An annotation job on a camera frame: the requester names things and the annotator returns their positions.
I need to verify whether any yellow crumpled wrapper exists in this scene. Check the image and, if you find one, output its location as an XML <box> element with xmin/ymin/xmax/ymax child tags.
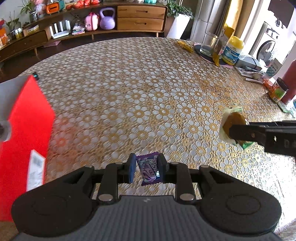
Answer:
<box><xmin>177</xmin><ymin>40</ymin><xmax>194</xmax><ymax>53</ymax></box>

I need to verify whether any white router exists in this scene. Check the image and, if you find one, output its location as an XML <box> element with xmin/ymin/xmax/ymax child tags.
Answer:
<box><xmin>49</xmin><ymin>20</ymin><xmax>71</xmax><ymax>39</ymax></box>

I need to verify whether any yellow lid wipes canister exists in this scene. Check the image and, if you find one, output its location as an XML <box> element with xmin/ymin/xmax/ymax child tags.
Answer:
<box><xmin>222</xmin><ymin>36</ymin><xmax>244</xmax><ymax>65</ymax></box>

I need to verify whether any washing machine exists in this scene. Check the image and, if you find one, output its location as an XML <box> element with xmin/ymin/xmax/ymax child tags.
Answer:
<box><xmin>249</xmin><ymin>19</ymin><xmax>287</xmax><ymax>65</ymax></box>

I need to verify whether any green label jar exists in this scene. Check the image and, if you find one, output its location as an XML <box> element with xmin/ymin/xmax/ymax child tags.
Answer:
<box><xmin>269</xmin><ymin>77</ymin><xmax>288</xmax><ymax>103</ymax></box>

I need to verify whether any purple kettlebell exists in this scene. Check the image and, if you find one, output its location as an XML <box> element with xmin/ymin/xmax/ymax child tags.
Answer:
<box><xmin>99</xmin><ymin>7</ymin><xmax>115</xmax><ymax>30</ymax></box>

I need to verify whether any orange radio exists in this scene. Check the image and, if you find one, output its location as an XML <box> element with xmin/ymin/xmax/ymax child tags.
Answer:
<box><xmin>46</xmin><ymin>2</ymin><xmax>60</xmax><ymax>15</ymax></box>

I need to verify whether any potted green tree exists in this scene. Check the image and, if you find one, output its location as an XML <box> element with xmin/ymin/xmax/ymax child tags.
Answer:
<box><xmin>166</xmin><ymin>1</ymin><xmax>194</xmax><ymax>39</ymax></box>

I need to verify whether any purple candy bar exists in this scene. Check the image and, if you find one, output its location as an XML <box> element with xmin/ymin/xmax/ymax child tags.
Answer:
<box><xmin>136</xmin><ymin>152</ymin><xmax>160</xmax><ymax>186</ymax></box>

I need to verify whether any wooden tv console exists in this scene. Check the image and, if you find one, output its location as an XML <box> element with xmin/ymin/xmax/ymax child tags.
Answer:
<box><xmin>1</xmin><ymin>1</ymin><xmax>168</xmax><ymax>62</ymax></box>

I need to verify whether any red cardboard box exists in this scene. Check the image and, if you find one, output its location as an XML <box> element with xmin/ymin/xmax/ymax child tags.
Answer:
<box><xmin>1</xmin><ymin>75</ymin><xmax>55</xmax><ymax>221</ymax></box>

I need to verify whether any dark red bottle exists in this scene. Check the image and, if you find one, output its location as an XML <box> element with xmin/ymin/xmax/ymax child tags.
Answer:
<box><xmin>281</xmin><ymin>60</ymin><xmax>296</xmax><ymax>104</ymax></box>

